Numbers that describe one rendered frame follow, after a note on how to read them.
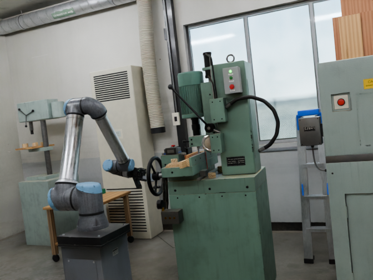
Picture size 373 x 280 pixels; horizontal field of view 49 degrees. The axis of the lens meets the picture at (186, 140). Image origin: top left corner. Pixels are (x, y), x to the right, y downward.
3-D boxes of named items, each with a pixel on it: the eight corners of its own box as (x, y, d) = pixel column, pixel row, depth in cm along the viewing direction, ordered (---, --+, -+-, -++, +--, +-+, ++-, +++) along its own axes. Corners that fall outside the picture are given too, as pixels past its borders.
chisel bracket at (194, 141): (192, 148, 284) (191, 136, 284) (212, 146, 280) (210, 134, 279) (189, 149, 277) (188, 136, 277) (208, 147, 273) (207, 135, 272)
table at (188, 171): (181, 165, 318) (180, 157, 317) (218, 162, 307) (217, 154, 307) (148, 178, 261) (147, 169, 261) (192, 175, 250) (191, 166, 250)
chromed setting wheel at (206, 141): (203, 153, 267) (201, 134, 266) (221, 151, 263) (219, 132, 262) (201, 153, 264) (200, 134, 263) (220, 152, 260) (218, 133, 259)
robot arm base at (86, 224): (99, 231, 235) (97, 214, 235) (70, 231, 240) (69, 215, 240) (114, 223, 253) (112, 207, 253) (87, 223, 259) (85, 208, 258)
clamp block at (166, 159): (169, 165, 296) (168, 153, 296) (186, 164, 291) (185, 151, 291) (161, 168, 282) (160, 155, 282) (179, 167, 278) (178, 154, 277)
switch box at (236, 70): (227, 94, 258) (224, 69, 257) (242, 92, 255) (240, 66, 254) (225, 94, 252) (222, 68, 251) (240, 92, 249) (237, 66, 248)
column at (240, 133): (230, 170, 285) (219, 68, 281) (262, 168, 277) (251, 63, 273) (222, 175, 264) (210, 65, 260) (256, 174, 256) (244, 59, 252)
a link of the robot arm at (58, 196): (67, 209, 240) (81, 93, 262) (43, 209, 246) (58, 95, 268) (82, 212, 254) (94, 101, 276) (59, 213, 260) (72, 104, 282)
